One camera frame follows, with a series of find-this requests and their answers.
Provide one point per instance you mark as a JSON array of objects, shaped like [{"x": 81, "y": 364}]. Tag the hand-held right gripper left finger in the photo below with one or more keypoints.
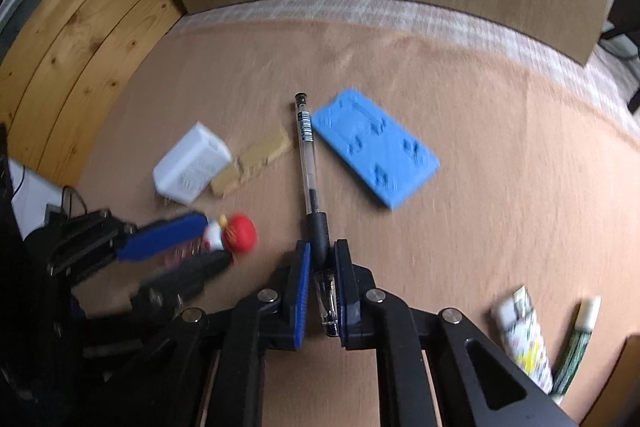
[{"x": 301, "y": 292}]

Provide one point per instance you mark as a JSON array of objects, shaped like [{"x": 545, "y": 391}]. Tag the white charger adapter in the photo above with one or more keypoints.
[{"x": 187, "y": 167}]

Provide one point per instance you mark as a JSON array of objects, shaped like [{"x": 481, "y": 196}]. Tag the pine plank board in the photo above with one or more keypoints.
[{"x": 75, "y": 57}]

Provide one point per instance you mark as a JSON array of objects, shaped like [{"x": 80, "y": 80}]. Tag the plaid cloth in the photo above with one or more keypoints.
[{"x": 450, "y": 22}]

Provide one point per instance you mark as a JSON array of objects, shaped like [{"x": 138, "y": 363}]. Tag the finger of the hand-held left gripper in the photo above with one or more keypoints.
[
  {"x": 160, "y": 237},
  {"x": 190, "y": 274}
]

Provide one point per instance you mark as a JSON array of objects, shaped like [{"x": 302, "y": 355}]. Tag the black tripod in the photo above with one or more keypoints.
[{"x": 635, "y": 99}]

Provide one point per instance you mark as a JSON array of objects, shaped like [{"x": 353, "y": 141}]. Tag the blue plastic plate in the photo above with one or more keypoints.
[{"x": 375, "y": 147}]

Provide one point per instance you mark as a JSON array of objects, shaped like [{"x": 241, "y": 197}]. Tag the clear black pen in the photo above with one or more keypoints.
[{"x": 306, "y": 157}]

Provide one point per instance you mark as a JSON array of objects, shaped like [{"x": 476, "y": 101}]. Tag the patterned white yellow lighter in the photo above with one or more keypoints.
[{"x": 522, "y": 337}]

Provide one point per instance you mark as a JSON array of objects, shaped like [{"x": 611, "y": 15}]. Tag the cardboard box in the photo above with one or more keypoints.
[{"x": 632, "y": 382}]

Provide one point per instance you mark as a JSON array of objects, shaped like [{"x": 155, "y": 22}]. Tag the green glue stick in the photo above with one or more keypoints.
[{"x": 575, "y": 342}]

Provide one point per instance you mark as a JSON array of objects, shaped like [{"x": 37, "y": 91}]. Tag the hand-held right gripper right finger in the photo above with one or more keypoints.
[{"x": 344, "y": 292}]

